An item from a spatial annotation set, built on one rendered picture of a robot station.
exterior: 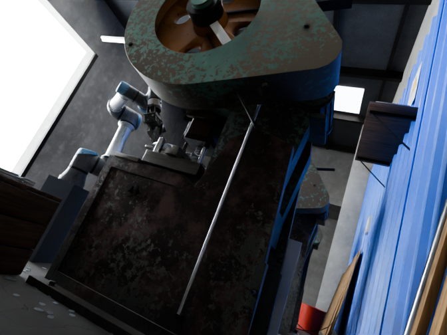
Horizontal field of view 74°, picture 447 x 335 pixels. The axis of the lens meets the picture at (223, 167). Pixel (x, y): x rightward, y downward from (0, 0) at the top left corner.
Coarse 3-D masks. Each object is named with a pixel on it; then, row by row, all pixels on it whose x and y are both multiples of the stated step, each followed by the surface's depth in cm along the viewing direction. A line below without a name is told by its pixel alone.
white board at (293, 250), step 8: (288, 248) 154; (296, 248) 153; (288, 256) 153; (296, 256) 152; (288, 264) 153; (296, 264) 152; (288, 272) 152; (288, 280) 151; (280, 288) 152; (288, 288) 150; (280, 296) 151; (280, 304) 150; (280, 312) 149; (272, 320) 150; (280, 320) 149; (272, 328) 149
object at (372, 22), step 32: (128, 0) 561; (224, 0) 479; (384, 0) 386; (416, 0) 372; (352, 32) 466; (384, 32) 446; (416, 32) 427; (352, 64) 527; (384, 64) 501; (384, 96) 570; (352, 128) 708
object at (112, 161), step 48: (240, 144) 123; (288, 144) 117; (96, 192) 135; (144, 192) 128; (192, 192) 121; (240, 192) 115; (96, 240) 125; (144, 240) 119; (192, 240) 113; (240, 240) 108; (48, 288) 115; (96, 288) 116; (144, 288) 111; (192, 288) 106; (240, 288) 101
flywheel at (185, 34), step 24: (168, 0) 150; (192, 0) 127; (216, 0) 127; (240, 0) 139; (168, 24) 147; (192, 24) 142; (216, 24) 130; (240, 24) 134; (168, 48) 140; (192, 48) 139
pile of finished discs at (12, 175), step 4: (0, 168) 115; (0, 172) 115; (4, 172) 115; (8, 172) 116; (12, 172) 117; (8, 176) 116; (12, 176) 118; (16, 176) 119; (20, 176) 140; (16, 180) 119; (24, 180) 122; (28, 180) 124; (28, 184) 125; (32, 184) 128
